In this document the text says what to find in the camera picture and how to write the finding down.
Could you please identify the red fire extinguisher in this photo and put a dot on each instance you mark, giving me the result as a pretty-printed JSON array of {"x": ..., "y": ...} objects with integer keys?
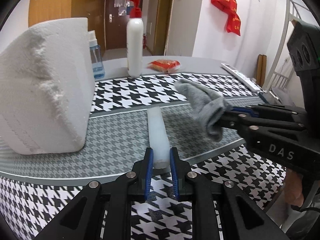
[{"x": 144, "y": 41}]

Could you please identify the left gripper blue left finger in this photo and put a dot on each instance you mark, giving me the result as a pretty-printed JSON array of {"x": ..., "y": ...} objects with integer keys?
[{"x": 148, "y": 160}]

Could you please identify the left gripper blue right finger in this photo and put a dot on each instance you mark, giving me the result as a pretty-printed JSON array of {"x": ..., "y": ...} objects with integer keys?
[{"x": 174, "y": 166}]

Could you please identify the grey sock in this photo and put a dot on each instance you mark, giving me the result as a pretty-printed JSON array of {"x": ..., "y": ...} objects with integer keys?
[{"x": 208, "y": 106}]

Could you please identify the white remote control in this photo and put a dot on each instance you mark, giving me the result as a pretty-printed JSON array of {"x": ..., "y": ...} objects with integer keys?
[{"x": 242, "y": 78}]

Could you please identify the blue spray bottle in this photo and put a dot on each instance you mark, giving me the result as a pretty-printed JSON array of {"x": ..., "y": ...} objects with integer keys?
[{"x": 96, "y": 58}]

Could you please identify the wooden boards leaning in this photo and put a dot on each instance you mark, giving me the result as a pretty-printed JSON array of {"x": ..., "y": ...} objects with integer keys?
[{"x": 261, "y": 70}]

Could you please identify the wooden wardrobe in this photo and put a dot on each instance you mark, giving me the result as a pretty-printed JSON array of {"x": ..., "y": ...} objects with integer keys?
[{"x": 93, "y": 10}]

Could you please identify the dark brown entrance door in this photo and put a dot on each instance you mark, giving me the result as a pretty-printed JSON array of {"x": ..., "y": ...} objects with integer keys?
[{"x": 117, "y": 16}]

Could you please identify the white styrofoam box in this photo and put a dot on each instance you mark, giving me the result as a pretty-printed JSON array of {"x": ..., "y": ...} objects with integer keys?
[{"x": 47, "y": 88}]

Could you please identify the metal bunk bed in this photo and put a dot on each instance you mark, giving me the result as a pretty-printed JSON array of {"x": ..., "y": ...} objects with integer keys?
[{"x": 279, "y": 67}]

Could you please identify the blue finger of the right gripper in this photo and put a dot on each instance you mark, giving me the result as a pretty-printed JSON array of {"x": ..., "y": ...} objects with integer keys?
[
  {"x": 242, "y": 122},
  {"x": 266, "y": 111}
]

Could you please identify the red snack packet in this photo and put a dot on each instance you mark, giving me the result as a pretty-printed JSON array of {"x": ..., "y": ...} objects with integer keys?
[{"x": 165, "y": 66}]

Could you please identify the white lotion pump bottle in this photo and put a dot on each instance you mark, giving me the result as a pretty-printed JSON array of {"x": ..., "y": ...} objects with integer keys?
[{"x": 134, "y": 40}]

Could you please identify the right human hand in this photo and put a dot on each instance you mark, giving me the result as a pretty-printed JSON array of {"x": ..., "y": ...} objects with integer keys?
[{"x": 293, "y": 188}]

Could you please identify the wooden side door frame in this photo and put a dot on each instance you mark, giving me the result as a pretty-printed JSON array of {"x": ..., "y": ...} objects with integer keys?
[{"x": 162, "y": 25}]

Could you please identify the white foam tube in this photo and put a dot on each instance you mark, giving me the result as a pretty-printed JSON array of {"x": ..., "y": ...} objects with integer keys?
[{"x": 158, "y": 138}]

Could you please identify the black smartphone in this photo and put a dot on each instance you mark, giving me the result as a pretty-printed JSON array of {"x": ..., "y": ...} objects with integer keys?
[{"x": 262, "y": 97}]

